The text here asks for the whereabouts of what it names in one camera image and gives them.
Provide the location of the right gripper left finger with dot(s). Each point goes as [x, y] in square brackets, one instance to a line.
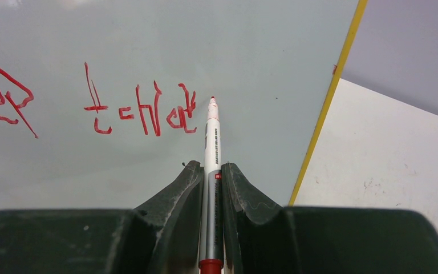
[159, 236]

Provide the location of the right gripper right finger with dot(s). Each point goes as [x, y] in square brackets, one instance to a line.
[261, 236]

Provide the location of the red white marker pen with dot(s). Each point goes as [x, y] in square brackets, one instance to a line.
[211, 249]

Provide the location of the yellow framed whiteboard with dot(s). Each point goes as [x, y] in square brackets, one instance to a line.
[103, 102]

